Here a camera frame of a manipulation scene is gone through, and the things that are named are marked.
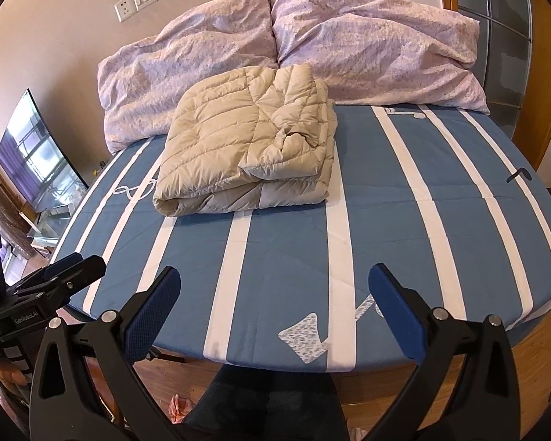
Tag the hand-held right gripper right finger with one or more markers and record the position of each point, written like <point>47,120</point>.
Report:
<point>395,317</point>

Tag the curved black television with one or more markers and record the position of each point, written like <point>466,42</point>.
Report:
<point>36,151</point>

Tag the glass television stand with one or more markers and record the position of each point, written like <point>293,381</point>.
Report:
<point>46,232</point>

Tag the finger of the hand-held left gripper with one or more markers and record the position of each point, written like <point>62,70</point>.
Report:
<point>78,278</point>
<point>50,272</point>

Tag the beige down jacket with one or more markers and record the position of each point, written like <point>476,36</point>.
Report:
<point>238,156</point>

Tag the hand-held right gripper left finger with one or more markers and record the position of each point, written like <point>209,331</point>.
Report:
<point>151,317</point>

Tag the lilac crumpled duvet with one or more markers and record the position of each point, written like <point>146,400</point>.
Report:
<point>188,59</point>

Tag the person's left hand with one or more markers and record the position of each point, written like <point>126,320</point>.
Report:
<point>11,373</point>

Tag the wooden wardrobe with glass door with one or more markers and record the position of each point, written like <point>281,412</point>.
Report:
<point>509,46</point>

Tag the pink slipper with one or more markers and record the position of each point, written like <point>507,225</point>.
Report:
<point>180,408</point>

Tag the bed with blue striped sheet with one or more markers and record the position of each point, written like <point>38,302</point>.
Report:
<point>280,248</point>

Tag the right pink floral pillow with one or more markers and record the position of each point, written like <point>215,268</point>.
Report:
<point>372,46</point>

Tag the small black hook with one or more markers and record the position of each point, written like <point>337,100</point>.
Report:
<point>519,174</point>

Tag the white wall socket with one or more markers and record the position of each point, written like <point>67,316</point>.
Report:
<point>126,10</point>

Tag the person's legs in dark pants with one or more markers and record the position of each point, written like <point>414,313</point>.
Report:
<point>266,404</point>

